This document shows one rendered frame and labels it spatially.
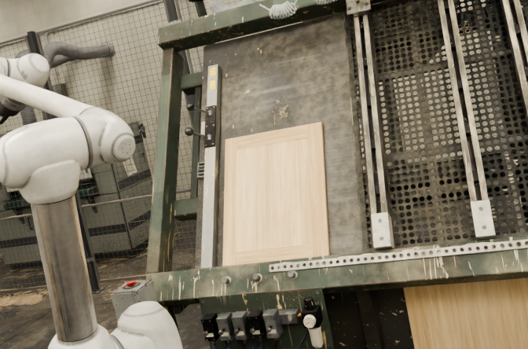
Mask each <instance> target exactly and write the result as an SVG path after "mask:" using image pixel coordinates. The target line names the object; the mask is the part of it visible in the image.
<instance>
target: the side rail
mask: <svg viewBox="0 0 528 349"><path fill-rule="evenodd" d="M183 66H184V58H183V57H182V56H181V55H180V54H179V53H178V52H177V51H176V50H175V49H174V48H171V49H168V50H163V59H162V71H161V81H160V92H159V111H158V123H157V133H156V153H155V164H154V175H153V185H152V206H151V216H150V227H149V237H148V258H147V268H146V273H147V274H152V273H159V272H169V271H172V258H173V244H174V217H173V209H174V201H175V200H176V189H177V176H178V149H179V134H180V121H181V107H182V90H181V77H182V75H183Z"/></svg>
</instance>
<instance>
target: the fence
mask: <svg viewBox="0 0 528 349"><path fill-rule="evenodd" d="M213 67H216V75H215V76H212V77H210V68H213ZM221 77H222V69H221V68H220V66H219V65H218V64H216V65H212V66H208V80H207V106H212V105H216V133H215V146H212V147H207V148H205V165H204V187H203V229H202V251H201V268H208V267H216V261H217V230H218V169H219V138H220V108H221ZM214 79H215V89H213V90H210V81H211V80H214Z"/></svg>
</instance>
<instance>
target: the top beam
mask: <svg viewBox="0 0 528 349"><path fill-rule="evenodd" d="M286 1H289V2H290V3H291V2H292V3H293V4H294V2H295V0H262V1H260V2H254V3H251V4H248V5H245V6H239V7H236V8H233V9H227V10H224V11H221V12H218V13H212V14H209V15H206V16H203V17H197V18H195V19H191V20H186V21H182V22H180V23H176V24H171V25H167V26H165V27H161V28H159V32H158V42H157V44H158V46H159V47H160V48H161V49H162V50H163V49H166V48H169V47H172V48H175V49H176V50H177V51H178V52H180V51H183V50H189V49H192V48H196V47H199V46H206V45H209V44H212V43H216V42H221V41H225V40H228V39H234V38H237V37H240V36H245V35H250V34H254V33H257V32H260V31H266V30H269V29H273V28H278V27H282V26H286V25H289V24H295V23H298V22H302V21H305V20H311V19H314V18H318V17H323V16H327V15H331V14H334V13H340V12H343V11H347V3H346V0H337V1H334V2H332V3H328V4H325V5H324V4H323V5H317V3H316V2H315V1H314V0H298V1H297V2H296V4H295V7H296V9H297V10H296V11H295V14H292V16H290V17H287V18H286V19H279V20H278V19H276V20H275V19H274V18H273V19H271V17H270V14H269V10H267V9H264V8H263V7H261V6H260V4H261V5H263V6H265V7H266V8H268V9H271V8H272V6H273V5H282V4H284V3H285V2H286ZM385 1H388V0H370V5H372V4H376V3H379V2H385Z"/></svg>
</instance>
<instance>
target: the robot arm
mask: <svg viewBox="0 0 528 349"><path fill-rule="evenodd" d="M49 75H50V66H49V63H48V61H47V59H45V58H44V57H43V56H41V55H40V54H37V53H30V54H28V55H25V56H22V58H17V59H7V58H3V57H0V125H1V124H3V123H4V122H5V121H6V120H7V119H8V118H9V116H16V115H17V114H18V113H19V112H20V111H21V110H23V109H25V108H26V106H27V105H29V106H31V107H33V108H36V109H39V110H42V111H44V112H47V113H49V114H51V115H54V116H56V117H59V118H56V119H48V120H44V121H41V122H37V123H32V124H28V125H26V126H22V127H19V128H17V129H15V130H12V131H10V132H9V133H8V134H5V135H4V136H2V137H1V138H0V182H1V183H2V184H3V185H4V186H7V187H9V188H11V189H16V188H18V190H19V191H20V193H21V196H22V197H23V198H24V199H25V200H26V201H27V202H28V203H30V204H31V211H32V215H33V220H34V224H35V232H36V236H37V240H38V247H39V251H40V256H41V260H42V265H43V269H44V273H45V277H46V284H47V288H48V293H49V300H50V304H51V309H52V313H53V320H54V324H55V329H56V333H57V334H56V335H55V337H54V338H53V339H52V340H51V342H50V344H49V346H48V349H183V348H182V342H181V338H180V336H179V333H178V329H177V326H176V324H175V323H174V320H173V318H172V317H171V315H170V314H169V312H168V311H167V310H166V309H164V308H163V307H162V306H161V305H160V304H159V303H157V302H155V301H145V302H140V303H135V304H134V305H132V306H130V307H128V308H127V309H126V310H125V311H124V312H123V313H122V315H121V316H120V318H119V320H118V328H116V329H115V330H114V331H113V332H112V333H111V334H110V335H109V334H108V331H107V329H105V328H104V327H102V326H101V325H99V324H98V323H97V319H96V314H95V309H94V301H93V296H92V291H91V287H90V278H89V274H88V269H87V264H86V256H85V251H84V246H83V238H82V233H81V228H80V224H79V215H78V211H77V206H76V201H75V193H76V191H77V189H78V187H79V178H80V175H81V171H82V170H86V169H88V168H92V167H97V166H101V165H104V164H107V163H110V164H115V163H122V162H125V161H127V160H128V159H130V158H131V157H132V155H133V153H134V150H135V141H134V134H133V132H132V130H131V129H130V127H129V126H128V125H127V123H126V122H125V121H123V120H122V119H121V118H119V117H118V116H117V115H115V114H114V113H112V112H110V111H108V110H104V109H102V108H99V107H96V106H92V105H86V104H83V103H81V102H79V101H76V100H73V99H71V98H69V97H65V96H63V95H60V94H57V93H54V92H52V91H49V90H45V89H43V87H44V86H45V84H46V81H47V79H48V78H49Z"/></svg>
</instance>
